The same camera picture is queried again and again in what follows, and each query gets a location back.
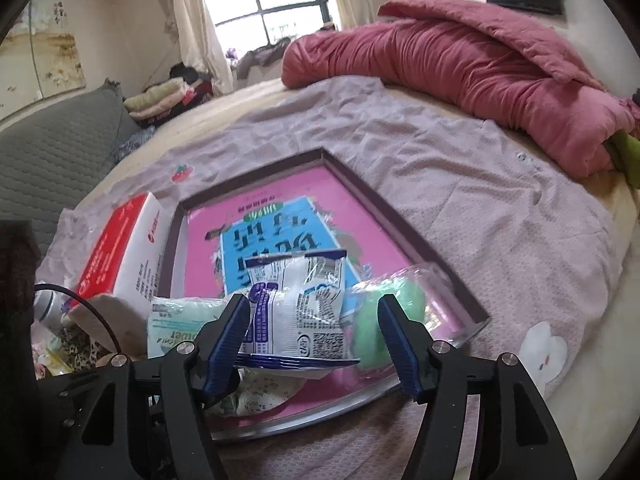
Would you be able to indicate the floral cream cloth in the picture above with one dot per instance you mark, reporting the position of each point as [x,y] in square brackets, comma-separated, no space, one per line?
[258,392]

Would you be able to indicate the folded clothes pile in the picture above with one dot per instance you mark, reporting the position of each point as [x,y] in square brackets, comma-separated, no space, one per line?
[185,89]

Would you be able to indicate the cream curtain left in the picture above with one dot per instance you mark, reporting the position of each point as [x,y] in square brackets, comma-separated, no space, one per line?
[190,23]

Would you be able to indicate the green cloth under quilt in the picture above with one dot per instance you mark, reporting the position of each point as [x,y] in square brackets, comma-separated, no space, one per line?
[624,150]

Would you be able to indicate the mauve bed sheet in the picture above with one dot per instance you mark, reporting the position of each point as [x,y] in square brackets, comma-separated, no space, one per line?
[542,252]

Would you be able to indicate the grey quilted headboard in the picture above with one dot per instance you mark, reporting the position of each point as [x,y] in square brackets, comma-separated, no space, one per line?
[52,159]

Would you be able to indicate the blue white plastic packet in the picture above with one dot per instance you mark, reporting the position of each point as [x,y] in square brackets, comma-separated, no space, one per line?
[297,300]

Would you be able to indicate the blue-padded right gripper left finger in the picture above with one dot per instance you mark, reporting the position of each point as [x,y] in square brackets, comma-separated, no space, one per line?
[221,342]

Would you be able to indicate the red tissue pack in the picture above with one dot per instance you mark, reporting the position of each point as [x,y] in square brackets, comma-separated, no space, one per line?
[120,278]

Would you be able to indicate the pink and blue book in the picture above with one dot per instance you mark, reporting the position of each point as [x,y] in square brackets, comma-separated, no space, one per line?
[310,210]

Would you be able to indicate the wall painting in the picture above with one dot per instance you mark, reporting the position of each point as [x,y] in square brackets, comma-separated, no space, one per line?
[39,57]

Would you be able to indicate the grey shallow tray box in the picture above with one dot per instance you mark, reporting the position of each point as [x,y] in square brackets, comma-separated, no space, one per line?
[327,393]

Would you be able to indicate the green sponge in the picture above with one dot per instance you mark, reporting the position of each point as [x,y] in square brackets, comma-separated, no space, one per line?
[423,292]

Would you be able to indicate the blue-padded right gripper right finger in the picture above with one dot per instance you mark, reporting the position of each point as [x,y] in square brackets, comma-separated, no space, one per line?
[409,344]

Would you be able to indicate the green wet wipes pack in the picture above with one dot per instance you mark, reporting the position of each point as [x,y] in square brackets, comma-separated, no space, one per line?
[174,320]

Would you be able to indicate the leopard print scrunchie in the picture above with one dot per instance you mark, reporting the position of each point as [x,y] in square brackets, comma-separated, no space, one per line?
[80,352]

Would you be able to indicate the pink quilt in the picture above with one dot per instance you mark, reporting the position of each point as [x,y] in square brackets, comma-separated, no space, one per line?
[491,62]

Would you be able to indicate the white pill bottle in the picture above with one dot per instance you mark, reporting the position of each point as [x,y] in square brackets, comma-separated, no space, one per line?
[49,309]

